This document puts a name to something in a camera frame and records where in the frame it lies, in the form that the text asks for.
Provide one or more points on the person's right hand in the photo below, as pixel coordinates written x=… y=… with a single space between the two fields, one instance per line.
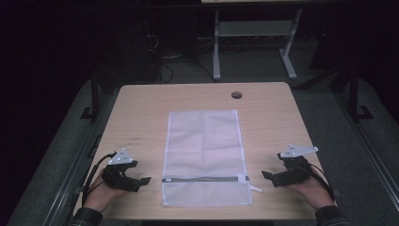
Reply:
x=313 y=191

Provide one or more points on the white mesh laundry bag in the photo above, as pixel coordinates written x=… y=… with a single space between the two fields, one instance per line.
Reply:
x=205 y=150

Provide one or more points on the white metal table frame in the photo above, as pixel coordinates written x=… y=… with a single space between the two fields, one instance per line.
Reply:
x=255 y=29

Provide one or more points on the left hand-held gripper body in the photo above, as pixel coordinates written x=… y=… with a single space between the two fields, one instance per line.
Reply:
x=120 y=180

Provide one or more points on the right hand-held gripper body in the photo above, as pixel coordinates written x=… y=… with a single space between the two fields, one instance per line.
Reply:
x=293 y=172

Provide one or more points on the black metal stand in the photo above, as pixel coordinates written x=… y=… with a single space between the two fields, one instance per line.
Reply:
x=354 y=94
x=94 y=100

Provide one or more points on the person's left hand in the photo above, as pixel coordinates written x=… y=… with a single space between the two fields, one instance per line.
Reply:
x=102 y=194

